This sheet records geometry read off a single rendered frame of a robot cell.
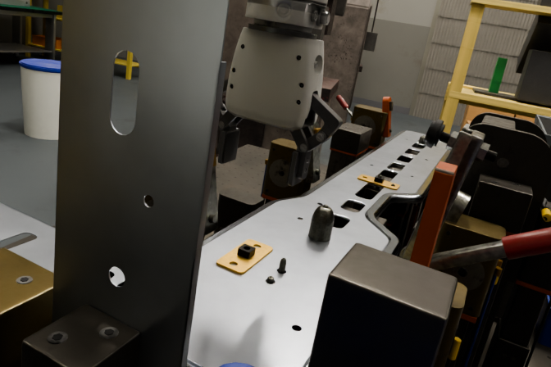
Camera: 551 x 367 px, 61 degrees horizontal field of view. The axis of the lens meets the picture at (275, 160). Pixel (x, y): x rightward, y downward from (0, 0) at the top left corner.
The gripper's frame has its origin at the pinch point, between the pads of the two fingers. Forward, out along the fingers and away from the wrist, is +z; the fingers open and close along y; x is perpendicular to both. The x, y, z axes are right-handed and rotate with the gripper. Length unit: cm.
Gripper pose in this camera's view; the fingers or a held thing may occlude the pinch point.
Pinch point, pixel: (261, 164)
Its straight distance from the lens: 55.2
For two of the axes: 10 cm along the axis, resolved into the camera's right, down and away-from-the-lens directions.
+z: -1.6, 9.5, 2.8
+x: -4.4, 1.8, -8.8
